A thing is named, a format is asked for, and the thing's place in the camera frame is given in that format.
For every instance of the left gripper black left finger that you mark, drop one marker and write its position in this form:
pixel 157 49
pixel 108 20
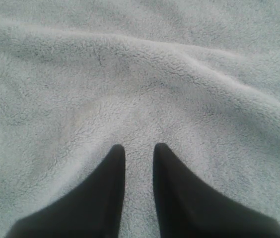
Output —
pixel 91 210

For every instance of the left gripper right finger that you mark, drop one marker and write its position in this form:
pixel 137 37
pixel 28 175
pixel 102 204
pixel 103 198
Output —
pixel 187 207

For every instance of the light blue fleece towel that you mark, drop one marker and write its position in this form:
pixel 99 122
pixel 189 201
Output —
pixel 78 76

